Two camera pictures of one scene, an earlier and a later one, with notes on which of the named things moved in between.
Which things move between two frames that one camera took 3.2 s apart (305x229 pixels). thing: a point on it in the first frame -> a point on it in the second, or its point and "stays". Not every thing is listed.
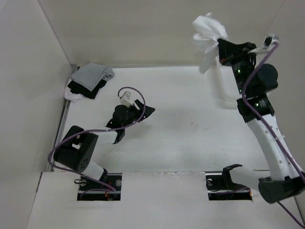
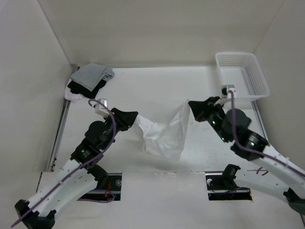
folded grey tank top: x=90 y=76 stays
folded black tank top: x=76 y=88 stays
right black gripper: x=228 y=52 -> x=199 y=108
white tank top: x=208 y=30 -> x=166 y=140
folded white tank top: x=72 y=97 stays
